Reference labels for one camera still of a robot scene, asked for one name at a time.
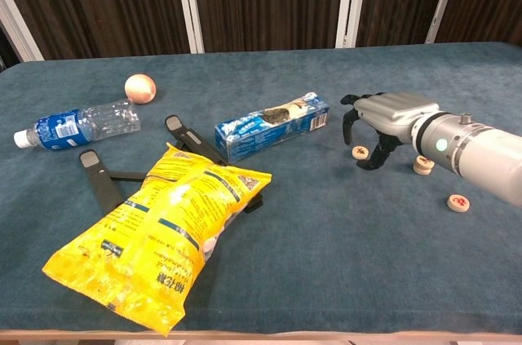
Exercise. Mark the small round token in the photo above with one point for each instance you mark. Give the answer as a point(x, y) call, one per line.
point(457, 202)
point(360, 151)
point(423, 160)
point(421, 171)

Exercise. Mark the black folding stand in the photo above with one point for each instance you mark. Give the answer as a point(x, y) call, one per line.
point(98, 182)

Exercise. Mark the clear bottle blue label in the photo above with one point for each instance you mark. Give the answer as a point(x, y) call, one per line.
point(61, 129)

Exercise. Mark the small orange ball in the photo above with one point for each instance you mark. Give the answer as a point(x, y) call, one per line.
point(140, 88)

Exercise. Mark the yellow snack bag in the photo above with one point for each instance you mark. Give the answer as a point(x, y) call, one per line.
point(155, 239)

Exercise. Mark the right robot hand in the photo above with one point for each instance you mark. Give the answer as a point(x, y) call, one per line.
point(391, 112)

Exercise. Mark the blue cookie box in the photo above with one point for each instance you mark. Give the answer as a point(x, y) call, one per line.
point(265, 137)

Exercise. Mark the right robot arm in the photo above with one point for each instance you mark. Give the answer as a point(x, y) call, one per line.
point(481, 149)

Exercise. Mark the blue felt table cover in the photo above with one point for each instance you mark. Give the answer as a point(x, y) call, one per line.
point(285, 239)

